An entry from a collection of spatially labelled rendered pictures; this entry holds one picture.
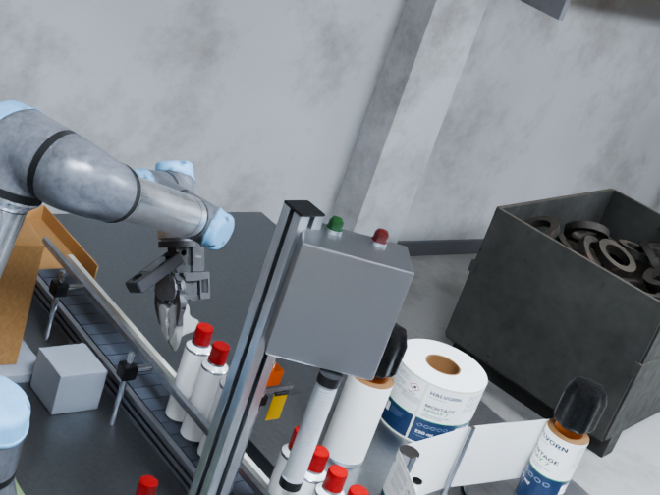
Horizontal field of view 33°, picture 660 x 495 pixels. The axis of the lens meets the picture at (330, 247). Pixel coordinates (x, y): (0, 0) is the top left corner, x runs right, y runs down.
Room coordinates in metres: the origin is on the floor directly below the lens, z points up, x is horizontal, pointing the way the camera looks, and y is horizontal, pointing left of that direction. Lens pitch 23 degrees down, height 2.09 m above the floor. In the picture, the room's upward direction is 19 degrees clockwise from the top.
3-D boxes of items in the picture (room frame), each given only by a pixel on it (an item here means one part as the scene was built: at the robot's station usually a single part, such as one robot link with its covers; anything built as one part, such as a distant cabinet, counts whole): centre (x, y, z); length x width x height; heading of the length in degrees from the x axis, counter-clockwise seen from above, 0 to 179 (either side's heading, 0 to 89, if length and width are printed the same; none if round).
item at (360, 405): (1.90, -0.16, 1.03); 0.09 x 0.09 x 0.30
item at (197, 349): (1.83, 0.17, 0.98); 0.05 x 0.05 x 0.20
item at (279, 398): (1.64, 0.00, 1.09); 0.03 x 0.01 x 0.06; 136
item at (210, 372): (1.79, 0.13, 0.98); 0.05 x 0.05 x 0.20
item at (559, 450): (1.95, -0.56, 1.04); 0.09 x 0.09 x 0.29
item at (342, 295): (1.51, -0.03, 1.38); 0.17 x 0.10 x 0.19; 101
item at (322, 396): (1.46, -0.06, 1.18); 0.04 x 0.04 x 0.21
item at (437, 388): (2.13, -0.31, 0.95); 0.20 x 0.20 x 0.14
